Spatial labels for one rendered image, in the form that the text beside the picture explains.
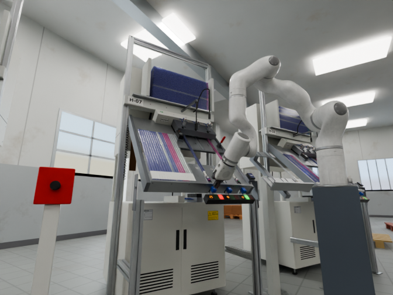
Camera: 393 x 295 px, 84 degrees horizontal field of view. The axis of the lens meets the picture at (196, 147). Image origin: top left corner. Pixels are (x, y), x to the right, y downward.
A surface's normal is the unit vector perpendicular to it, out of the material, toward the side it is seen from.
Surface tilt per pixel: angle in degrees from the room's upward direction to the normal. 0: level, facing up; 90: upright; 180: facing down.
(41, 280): 90
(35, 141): 90
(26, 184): 90
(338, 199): 90
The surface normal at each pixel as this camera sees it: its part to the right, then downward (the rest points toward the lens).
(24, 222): 0.84, -0.12
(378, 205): -0.55, -0.19
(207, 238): 0.50, -0.19
